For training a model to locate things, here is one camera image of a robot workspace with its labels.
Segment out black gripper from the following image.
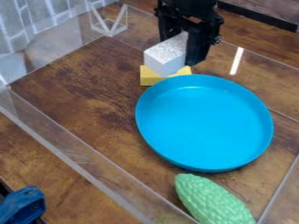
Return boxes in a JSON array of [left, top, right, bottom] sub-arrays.
[[153, 0, 224, 67]]

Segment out white speckled foam block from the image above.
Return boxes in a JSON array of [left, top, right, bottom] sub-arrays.
[[144, 31, 188, 77]]

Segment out blue round tray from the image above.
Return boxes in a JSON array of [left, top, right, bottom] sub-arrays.
[[135, 74, 274, 172]]

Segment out yellow rectangular box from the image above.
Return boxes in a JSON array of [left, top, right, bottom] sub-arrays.
[[140, 65, 192, 87]]

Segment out white grid curtain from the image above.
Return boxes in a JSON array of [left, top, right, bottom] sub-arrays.
[[0, 0, 119, 57]]

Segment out green bitter gourd toy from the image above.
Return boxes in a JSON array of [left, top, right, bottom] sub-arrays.
[[175, 173, 256, 224]]

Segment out clear acrylic enclosure wall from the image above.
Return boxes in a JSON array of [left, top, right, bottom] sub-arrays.
[[0, 0, 299, 224]]

